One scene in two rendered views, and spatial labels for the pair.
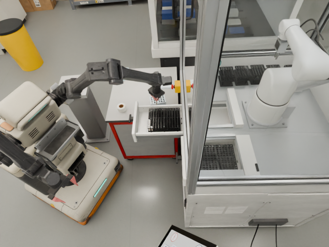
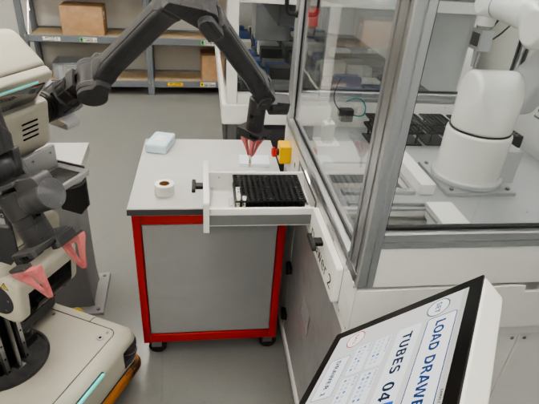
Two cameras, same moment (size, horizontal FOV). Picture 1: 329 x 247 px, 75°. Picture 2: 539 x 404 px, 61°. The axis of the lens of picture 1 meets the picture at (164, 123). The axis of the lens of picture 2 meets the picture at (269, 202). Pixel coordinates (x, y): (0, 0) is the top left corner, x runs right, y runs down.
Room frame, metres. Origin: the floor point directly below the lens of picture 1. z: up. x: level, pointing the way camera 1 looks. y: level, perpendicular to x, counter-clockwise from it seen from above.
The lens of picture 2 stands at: (-0.36, 0.30, 1.62)
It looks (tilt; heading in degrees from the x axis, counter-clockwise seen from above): 30 degrees down; 346
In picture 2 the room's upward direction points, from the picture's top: 4 degrees clockwise
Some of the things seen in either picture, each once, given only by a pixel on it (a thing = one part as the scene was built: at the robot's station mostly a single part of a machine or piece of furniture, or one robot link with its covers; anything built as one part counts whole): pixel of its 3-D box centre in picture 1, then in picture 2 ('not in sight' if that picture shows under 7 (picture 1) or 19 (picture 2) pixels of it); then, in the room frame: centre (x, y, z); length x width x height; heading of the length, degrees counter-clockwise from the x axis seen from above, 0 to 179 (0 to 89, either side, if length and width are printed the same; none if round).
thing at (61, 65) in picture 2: not in sight; (75, 67); (4.91, 1.26, 0.22); 0.40 x 0.30 x 0.17; 89
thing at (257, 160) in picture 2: (165, 84); (253, 160); (1.39, -0.04, 0.77); 0.13 x 0.09 x 0.02; 83
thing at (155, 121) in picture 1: (164, 120); (267, 195); (0.92, 0.00, 0.87); 0.22 x 0.18 x 0.06; 86
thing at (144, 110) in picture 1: (165, 120); (269, 196); (0.92, -0.01, 0.86); 0.40 x 0.26 x 0.06; 86
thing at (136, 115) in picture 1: (136, 121); (205, 194); (0.94, 0.20, 0.87); 0.29 x 0.02 x 0.11; 176
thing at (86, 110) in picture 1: (87, 111); (62, 232); (1.51, 0.80, 0.38); 0.30 x 0.30 x 0.76; 89
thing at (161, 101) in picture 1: (157, 101); not in sight; (1.20, 0.04, 0.78); 0.12 x 0.08 x 0.04; 95
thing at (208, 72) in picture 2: not in sight; (219, 65); (4.90, -0.27, 0.28); 0.41 x 0.32 x 0.28; 89
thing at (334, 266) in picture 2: (183, 160); (324, 251); (0.60, -0.09, 0.87); 0.29 x 0.02 x 0.11; 176
